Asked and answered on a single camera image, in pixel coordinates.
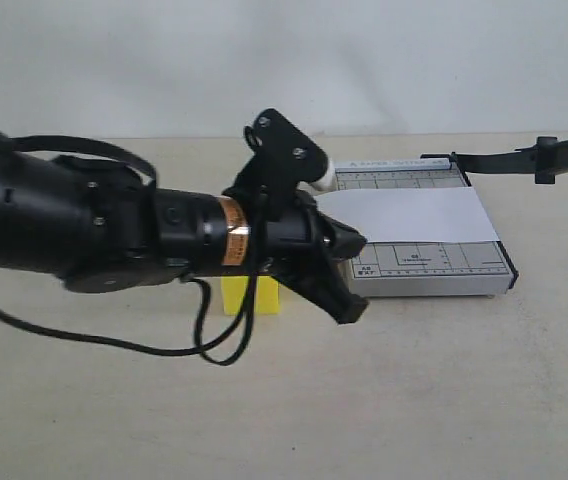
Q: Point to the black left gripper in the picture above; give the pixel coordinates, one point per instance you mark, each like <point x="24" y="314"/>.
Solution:
<point x="296" y="249"/>

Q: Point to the white paper strip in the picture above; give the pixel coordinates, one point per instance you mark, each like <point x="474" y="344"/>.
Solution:
<point x="412" y="215"/>

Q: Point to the yellow cube block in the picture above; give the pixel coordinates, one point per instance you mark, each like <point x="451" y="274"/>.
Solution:
<point x="267" y="298"/>

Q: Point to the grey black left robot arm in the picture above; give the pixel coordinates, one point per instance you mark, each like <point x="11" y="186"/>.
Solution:
<point x="93" y="215"/>

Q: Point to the grey metal paper cutter base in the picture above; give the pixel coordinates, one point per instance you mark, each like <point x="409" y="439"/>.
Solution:
<point x="421" y="269"/>

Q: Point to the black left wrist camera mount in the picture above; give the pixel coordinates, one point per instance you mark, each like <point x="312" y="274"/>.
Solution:
<point x="282" y="158"/>

